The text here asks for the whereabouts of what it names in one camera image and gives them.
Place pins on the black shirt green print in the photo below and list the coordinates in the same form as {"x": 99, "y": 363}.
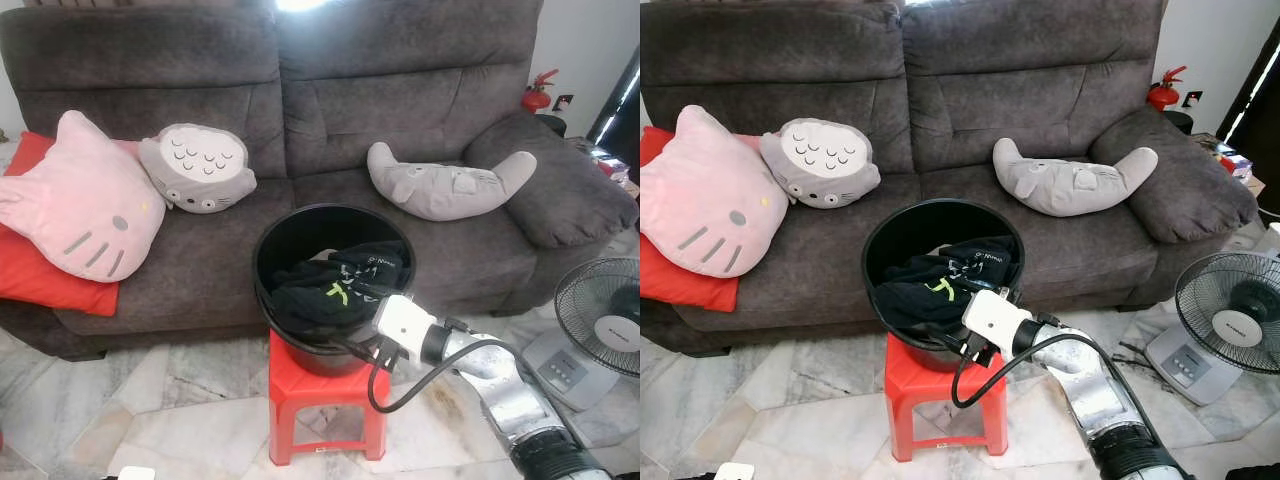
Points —
{"x": 925, "y": 300}
{"x": 320, "y": 300}

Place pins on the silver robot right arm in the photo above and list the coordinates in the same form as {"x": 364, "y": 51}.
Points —
{"x": 1095, "y": 385}
{"x": 500, "y": 385}

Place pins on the red plastic stool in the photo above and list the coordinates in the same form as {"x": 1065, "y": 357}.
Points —
{"x": 915, "y": 385}
{"x": 300, "y": 385}

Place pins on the black plastic bucket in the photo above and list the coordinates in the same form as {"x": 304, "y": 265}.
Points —
{"x": 905, "y": 222}
{"x": 300, "y": 225}

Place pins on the flat grey Totoro plush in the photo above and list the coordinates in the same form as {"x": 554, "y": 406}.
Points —
{"x": 1065, "y": 187}
{"x": 440, "y": 190}

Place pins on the black grille standing fan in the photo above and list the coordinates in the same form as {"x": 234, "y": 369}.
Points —
{"x": 1240, "y": 325}
{"x": 615, "y": 330}

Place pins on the round grey Totoro plush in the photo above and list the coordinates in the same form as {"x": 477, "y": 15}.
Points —
{"x": 195, "y": 165}
{"x": 820, "y": 160}

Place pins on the dark grey-brown fabric sofa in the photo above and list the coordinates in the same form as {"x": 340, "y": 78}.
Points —
{"x": 1030, "y": 100}
{"x": 400, "y": 100}

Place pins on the small black side table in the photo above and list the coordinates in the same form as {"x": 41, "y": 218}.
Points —
{"x": 552, "y": 124}
{"x": 1180, "y": 121}

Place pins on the red fire extinguisher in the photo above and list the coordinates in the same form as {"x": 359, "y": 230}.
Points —
{"x": 1162, "y": 96}
{"x": 537, "y": 98}

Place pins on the red cushion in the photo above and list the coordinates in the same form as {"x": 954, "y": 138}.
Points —
{"x": 50, "y": 285}
{"x": 680, "y": 285}

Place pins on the pink cat face pillow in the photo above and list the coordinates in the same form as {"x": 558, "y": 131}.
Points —
{"x": 70, "y": 200}
{"x": 700, "y": 195}

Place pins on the dark framed glass door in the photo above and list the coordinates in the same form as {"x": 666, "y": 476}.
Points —
{"x": 625, "y": 120}
{"x": 1262, "y": 110}

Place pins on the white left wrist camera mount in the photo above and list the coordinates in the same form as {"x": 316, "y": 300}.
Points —
{"x": 735, "y": 472}
{"x": 136, "y": 473}

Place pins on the wall socket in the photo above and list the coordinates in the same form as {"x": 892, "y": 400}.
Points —
{"x": 563, "y": 102}
{"x": 1192, "y": 99}

